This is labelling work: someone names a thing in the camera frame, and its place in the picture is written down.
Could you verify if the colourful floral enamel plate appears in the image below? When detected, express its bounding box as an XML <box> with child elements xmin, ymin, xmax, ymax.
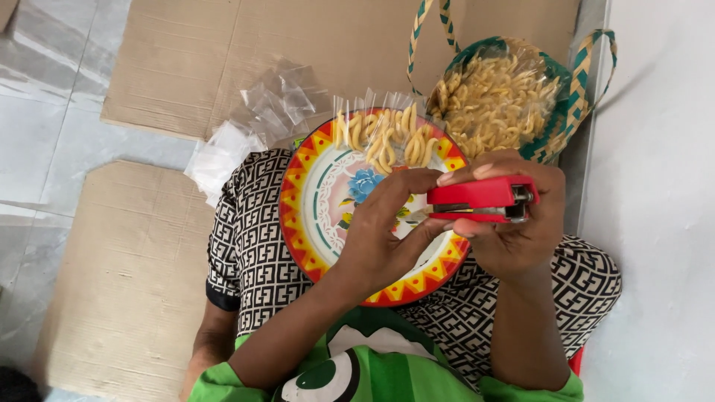
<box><xmin>277</xmin><ymin>107</ymin><xmax>471</xmax><ymax>308</ymax></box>

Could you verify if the brown cardboard sheet with notch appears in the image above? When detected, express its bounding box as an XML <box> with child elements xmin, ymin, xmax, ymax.
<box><xmin>31</xmin><ymin>160</ymin><xmax>216</xmax><ymax>402</ymax></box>

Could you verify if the green printed shirt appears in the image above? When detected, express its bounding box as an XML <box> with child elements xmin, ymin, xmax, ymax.
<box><xmin>187</xmin><ymin>306</ymin><xmax>584</xmax><ymax>402</ymax></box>

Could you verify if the dark object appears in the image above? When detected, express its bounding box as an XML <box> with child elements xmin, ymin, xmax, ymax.
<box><xmin>0</xmin><ymin>366</ymin><xmax>43</xmax><ymax>402</ymax></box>

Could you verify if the large brown cardboard sheet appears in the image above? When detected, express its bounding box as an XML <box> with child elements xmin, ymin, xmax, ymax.
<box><xmin>101</xmin><ymin>0</ymin><xmax>582</xmax><ymax>143</ymax></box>

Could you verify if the person's right hand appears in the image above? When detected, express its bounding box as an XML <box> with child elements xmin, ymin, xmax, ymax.
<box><xmin>437</xmin><ymin>148</ymin><xmax>566</xmax><ymax>281</ymax></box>

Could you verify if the person's left hand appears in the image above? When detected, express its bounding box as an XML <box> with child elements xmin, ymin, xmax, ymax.
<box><xmin>334</xmin><ymin>168</ymin><xmax>454</xmax><ymax>299</ymax></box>

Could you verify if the green and tan woven basket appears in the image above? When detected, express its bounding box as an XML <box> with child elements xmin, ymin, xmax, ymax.
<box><xmin>406</xmin><ymin>0</ymin><xmax>618</xmax><ymax>165</ymax></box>

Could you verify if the pile of empty clear bags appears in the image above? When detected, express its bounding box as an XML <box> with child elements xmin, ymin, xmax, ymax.
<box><xmin>183</xmin><ymin>56</ymin><xmax>333</xmax><ymax>207</ymax></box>

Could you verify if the red stapler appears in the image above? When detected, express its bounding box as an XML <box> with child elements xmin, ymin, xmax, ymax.
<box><xmin>426</xmin><ymin>175</ymin><xmax>541</xmax><ymax>224</ymax></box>

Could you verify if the small clear snack packet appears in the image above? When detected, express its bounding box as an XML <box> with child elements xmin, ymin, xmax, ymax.
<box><xmin>332</xmin><ymin>89</ymin><xmax>442</xmax><ymax>175</ymax></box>

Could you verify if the large clear bag of snacks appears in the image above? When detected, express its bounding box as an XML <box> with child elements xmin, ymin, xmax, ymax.
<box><xmin>426</xmin><ymin>42</ymin><xmax>562</xmax><ymax>160</ymax></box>

